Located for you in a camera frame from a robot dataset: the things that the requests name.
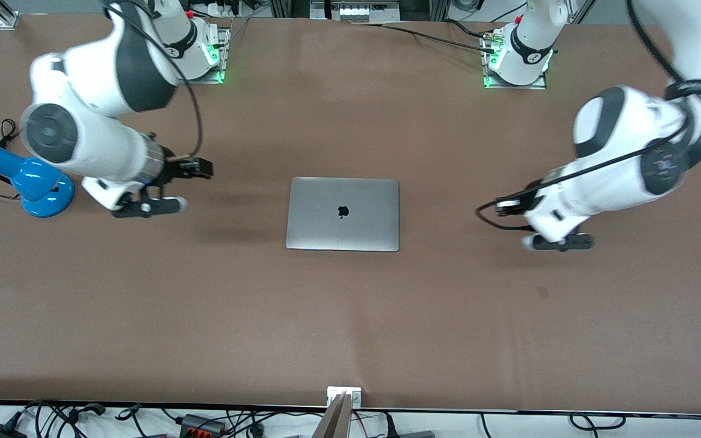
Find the white terminal block unit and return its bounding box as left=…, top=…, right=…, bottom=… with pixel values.
left=311, top=0, right=400, bottom=23

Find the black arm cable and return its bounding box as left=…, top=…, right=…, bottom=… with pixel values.
left=104, top=0, right=204, bottom=160
left=475, top=0, right=701, bottom=232

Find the short black table cable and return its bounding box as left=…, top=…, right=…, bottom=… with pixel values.
left=444, top=18, right=490, bottom=40

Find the looped black cable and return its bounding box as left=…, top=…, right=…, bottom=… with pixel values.
left=570, top=412, right=626, bottom=430

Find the blue desk lamp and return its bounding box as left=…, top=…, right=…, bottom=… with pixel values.
left=0, top=145, right=76, bottom=218

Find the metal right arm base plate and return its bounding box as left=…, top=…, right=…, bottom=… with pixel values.
left=177, top=27, right=231, bottom=85

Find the aluminium profile bar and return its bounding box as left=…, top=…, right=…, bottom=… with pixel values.
left=311, top=392, right=352, bottom=438

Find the black orange connector box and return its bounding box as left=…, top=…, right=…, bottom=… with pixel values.
left=179, top=414, right=228, bottom=436

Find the black cable with clamp plug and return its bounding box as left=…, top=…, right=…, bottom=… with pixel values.
left=68, top=403, right=108, bottom=425

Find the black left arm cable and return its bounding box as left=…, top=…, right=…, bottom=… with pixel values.
left=475, top=0, right=701, bottom=232

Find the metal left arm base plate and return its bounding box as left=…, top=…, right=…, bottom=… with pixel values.
left=483, top=33, right=548, bottom=91

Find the grey laptop with black keyboard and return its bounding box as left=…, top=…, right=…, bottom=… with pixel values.
left=285, top=176, right=400, bottom=252

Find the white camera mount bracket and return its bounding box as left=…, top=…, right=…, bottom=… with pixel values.
left=327, top=386, right=363, bottom=407

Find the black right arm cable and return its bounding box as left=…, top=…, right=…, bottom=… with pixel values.
left=104, top=0, right=204, bottom=160

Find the long black table cable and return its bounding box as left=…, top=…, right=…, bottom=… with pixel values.
left=360, top=22, right=497, bottom=52

